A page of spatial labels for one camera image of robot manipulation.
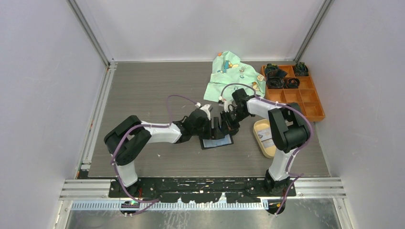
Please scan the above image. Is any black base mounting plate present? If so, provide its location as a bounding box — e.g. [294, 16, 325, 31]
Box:
[127, 177, 296, 203]

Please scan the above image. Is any white VIP card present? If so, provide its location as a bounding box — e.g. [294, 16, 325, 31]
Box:
[256, 128, 272, 142]

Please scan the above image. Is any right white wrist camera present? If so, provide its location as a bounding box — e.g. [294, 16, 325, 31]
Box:
[218, 96, 234, 112]

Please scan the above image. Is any black coiled strap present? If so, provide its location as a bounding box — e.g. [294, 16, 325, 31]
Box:
[292, 62, 309, 77]
[284, 77, 300, 89]
[266, 76, 286, 89]
[264, 63, 288, 79]

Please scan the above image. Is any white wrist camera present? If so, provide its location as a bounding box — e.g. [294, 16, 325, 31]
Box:
[195, 102, 213, 120]
[218, 96, 234, 112]

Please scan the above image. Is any silver VIP card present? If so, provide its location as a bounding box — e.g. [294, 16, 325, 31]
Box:
[262, 139, 275, 149]

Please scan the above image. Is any green cartoon print cloth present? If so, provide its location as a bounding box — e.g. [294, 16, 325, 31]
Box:
[203, 51, 266, 102]

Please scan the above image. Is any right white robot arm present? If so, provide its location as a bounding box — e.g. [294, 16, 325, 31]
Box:
[219, 89, 313, 196]

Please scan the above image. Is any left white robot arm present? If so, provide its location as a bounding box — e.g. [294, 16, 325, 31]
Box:
[104, 109, 229, 197]

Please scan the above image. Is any orange compartment tray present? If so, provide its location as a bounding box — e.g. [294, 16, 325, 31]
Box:
[265, 64, 325, 122]

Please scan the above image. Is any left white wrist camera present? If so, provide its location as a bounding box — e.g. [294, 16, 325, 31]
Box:
[195, 102, 213, 120]

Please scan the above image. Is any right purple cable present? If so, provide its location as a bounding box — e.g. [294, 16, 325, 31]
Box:
[220, 83, 314, 216]

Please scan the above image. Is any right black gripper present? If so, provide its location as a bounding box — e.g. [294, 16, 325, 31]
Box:
[220, 108, 250, 136]

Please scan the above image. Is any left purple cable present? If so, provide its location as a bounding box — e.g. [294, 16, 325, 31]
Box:
[109, 94, 202, 216]

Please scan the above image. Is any beige oval tray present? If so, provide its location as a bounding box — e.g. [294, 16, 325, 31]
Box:
[253, 119, 276, 158]

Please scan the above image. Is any aluminium cable duct rail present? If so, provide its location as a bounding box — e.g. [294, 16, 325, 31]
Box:
[71, 200, 268, 210]

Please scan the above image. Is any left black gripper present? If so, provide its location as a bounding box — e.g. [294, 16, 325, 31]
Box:
[192, 117, 224, 140]

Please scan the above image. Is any black card holder wallet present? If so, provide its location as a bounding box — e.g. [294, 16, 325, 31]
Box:
[200, 135, 234, 150]

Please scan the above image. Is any purple cable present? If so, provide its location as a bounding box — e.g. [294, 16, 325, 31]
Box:
[109, 94, 202, 216]
[220, 83, 314, 216]

